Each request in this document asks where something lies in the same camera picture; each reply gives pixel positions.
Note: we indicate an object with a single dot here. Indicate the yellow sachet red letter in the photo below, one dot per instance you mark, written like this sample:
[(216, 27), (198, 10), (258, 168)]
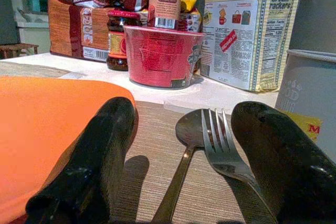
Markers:
[(305, 127)]

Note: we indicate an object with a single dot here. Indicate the silver metal fork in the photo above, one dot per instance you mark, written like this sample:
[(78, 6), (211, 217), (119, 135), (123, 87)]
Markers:
[(225, 158)]

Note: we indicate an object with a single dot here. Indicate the orange plate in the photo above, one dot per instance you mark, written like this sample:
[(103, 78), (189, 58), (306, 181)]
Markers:
[(44, 124)]

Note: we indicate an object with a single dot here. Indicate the pink instant cup noodle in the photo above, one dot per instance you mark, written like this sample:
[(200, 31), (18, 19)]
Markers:
[(165, 1)]

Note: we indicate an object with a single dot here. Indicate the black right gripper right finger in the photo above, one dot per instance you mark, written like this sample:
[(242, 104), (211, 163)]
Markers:
[(283, 155)]

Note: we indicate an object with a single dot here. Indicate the silver metal spoon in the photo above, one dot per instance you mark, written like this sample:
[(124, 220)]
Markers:
[(183, 140)]

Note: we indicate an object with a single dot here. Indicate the cream crackers bag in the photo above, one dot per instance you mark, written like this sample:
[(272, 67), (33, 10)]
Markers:
[(244, 32)]

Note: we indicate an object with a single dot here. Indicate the red instant noodle bowl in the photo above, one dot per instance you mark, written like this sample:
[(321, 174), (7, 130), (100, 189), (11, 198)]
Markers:
[(162, 56)]

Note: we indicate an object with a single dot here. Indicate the small red printed packet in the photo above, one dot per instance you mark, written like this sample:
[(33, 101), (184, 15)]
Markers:
[(189, 22)]

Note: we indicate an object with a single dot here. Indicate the wooden stool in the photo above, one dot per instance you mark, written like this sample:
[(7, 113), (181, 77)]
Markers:
[(15, 49)]

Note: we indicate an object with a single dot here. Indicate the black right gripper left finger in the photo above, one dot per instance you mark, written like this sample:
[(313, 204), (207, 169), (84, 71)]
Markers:
[(89, 161)]

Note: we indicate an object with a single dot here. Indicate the orange biscuit packet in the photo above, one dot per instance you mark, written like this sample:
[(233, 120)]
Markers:
[(71, 30)]

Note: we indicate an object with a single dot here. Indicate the beige woven placemat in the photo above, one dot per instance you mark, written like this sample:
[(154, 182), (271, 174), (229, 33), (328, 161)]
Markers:
[(162, 161)]

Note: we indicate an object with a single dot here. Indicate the white paper cup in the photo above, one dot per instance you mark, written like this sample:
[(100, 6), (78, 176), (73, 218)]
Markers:
[(309, 87)]

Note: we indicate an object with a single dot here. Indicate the dark sauce jar red lid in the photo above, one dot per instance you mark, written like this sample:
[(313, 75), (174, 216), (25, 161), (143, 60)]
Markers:
[(117, 43)]

